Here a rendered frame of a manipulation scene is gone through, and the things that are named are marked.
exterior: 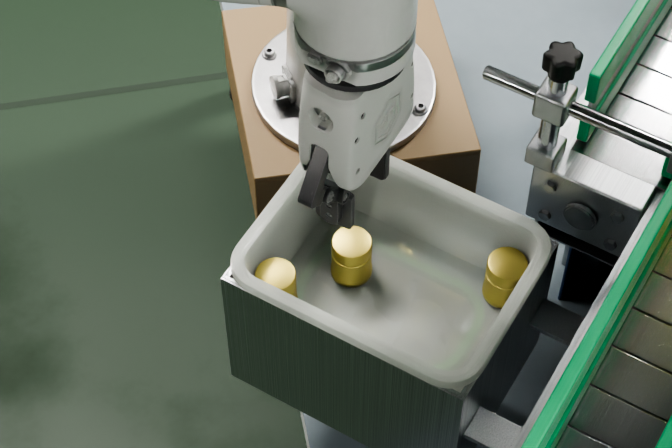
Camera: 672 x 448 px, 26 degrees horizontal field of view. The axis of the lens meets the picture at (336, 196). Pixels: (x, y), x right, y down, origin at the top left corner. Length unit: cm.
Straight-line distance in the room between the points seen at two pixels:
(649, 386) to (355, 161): 27
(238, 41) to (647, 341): 63
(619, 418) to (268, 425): 122
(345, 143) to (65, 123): 162
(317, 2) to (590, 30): 80
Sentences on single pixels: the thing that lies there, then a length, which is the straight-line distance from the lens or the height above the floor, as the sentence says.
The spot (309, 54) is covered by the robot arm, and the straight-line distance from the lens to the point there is 99.
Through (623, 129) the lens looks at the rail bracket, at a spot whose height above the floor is 113.
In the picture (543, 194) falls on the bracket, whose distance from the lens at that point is 120.
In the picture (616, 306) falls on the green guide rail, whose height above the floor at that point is 113.
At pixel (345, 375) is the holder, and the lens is 119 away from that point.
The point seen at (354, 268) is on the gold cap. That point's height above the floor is 97.
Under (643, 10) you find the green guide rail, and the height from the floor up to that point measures 113.
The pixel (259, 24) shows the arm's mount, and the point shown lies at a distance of 157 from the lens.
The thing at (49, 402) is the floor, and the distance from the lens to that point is 229.
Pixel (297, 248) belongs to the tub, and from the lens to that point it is 126.
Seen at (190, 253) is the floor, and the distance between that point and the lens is 241.
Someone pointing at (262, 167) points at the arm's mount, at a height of 84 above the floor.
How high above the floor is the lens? 197
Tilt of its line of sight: 53 degrees down
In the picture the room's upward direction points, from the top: straight up
